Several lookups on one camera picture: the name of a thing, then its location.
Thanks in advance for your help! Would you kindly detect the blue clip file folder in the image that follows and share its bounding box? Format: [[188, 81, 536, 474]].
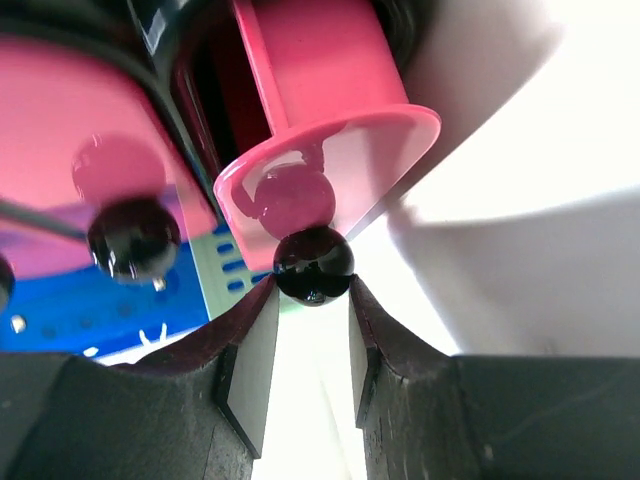
[[1, 243, 209, 357]]

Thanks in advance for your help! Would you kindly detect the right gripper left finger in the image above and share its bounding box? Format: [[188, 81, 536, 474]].
[[1, 276, 279, 479]]

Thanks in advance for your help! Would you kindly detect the mint green file organizer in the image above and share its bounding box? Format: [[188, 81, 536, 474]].
[[189, 224, 268, 320]]

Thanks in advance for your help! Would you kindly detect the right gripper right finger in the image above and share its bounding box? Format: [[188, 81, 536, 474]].
[[349, 277, 639, 479]]

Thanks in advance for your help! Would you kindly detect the black pink drawer unit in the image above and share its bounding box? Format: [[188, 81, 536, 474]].
[[0, 0, 444, 311]]

